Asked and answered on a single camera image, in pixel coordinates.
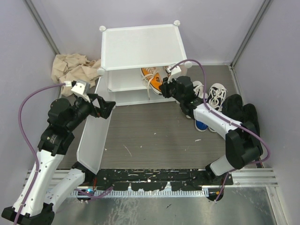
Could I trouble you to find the aluminium corner post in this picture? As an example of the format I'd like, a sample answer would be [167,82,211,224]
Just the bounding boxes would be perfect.
[229,0,275,68]
[23,0,60,54]

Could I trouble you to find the blue sneaker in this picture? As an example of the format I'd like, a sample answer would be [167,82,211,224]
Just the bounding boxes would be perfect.
[208,127,216,133]
[195,120,208,132]

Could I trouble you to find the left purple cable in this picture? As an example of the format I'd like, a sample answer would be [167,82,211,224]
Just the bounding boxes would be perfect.
[13,81,72,225]

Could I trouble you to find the white cabinet door panel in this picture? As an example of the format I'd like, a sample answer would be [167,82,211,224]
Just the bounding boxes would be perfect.
[76,100,111,174]

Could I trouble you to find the black shoe inner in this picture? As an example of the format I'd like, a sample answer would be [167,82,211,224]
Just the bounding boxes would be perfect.
[222,94,245,123]

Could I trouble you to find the black shoe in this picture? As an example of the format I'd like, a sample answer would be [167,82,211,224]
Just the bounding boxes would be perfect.
[242,104,260,136]
[222,94,245,123]

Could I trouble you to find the blue sneaker left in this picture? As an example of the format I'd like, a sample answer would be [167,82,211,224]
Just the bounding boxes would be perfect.
[195,120,208,132]

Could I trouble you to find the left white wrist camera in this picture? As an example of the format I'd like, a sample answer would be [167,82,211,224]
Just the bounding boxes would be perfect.
[71,80,90,103]

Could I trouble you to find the blue sneaker right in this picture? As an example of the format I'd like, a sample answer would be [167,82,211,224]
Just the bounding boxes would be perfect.
[208,127,216,133]

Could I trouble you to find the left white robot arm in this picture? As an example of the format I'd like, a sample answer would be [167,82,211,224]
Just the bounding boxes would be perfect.
[1,94,116,225]

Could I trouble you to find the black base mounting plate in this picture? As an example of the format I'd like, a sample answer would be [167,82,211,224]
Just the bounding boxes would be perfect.
[96,169,233,191]

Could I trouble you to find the white slotted cable duct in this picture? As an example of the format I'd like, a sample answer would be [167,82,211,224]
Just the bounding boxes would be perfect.
[70,187,209,198]

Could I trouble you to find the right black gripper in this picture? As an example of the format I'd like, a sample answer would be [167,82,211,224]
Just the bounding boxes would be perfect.
[159,75,183,104]

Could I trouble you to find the white plastic shoe cabinet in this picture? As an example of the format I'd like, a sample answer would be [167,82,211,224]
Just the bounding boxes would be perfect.
[97,20,187,106]

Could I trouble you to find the orange sneaker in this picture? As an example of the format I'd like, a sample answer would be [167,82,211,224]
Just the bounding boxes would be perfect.
[144,72,162,98]
[141,67,158,81]

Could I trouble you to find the right aluminium corner post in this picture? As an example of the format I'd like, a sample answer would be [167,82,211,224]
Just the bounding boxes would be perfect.
[229,0,275,68]

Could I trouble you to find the black white sneaker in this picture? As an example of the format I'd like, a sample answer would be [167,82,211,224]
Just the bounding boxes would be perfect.
[207,83,227,112]
[193,81,208,99]

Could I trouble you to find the black shoe outer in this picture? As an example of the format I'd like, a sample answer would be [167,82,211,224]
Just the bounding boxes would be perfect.
[242,104,260,136]

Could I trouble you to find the left aluminium corner post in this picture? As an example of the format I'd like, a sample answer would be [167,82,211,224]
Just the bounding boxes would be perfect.
[23,0,60,54]

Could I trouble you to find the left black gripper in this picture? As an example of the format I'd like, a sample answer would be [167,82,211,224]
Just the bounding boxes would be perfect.
[67,92,115,129]

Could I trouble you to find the beige crumpled cloth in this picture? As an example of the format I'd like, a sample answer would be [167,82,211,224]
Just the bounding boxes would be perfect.
[51,53,101,88]

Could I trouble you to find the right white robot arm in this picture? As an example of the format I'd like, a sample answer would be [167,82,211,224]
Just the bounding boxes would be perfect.
[159,76,263,185]

